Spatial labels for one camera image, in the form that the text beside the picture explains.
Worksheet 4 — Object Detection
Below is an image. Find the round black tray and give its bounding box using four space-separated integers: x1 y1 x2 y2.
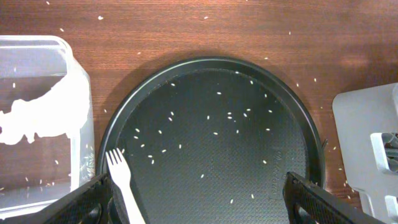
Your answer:
97 57 325 223

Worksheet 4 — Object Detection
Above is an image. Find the grey dishwasher rack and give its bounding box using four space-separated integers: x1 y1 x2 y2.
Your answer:
332 83 397 223

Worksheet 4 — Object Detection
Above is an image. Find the clear plastic bin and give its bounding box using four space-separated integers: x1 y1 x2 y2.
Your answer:
1 35 95 219

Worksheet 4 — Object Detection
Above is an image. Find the white tissue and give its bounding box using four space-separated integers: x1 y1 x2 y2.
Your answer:
1 73 90 145

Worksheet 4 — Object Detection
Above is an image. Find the white plastic fork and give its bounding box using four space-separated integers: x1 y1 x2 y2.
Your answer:
105 148 145 224

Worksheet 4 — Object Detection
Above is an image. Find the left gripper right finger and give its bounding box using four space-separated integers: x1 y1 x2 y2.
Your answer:
283 172 381 224

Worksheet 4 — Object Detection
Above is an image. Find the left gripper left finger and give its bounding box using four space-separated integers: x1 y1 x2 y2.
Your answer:
1 174 112 224

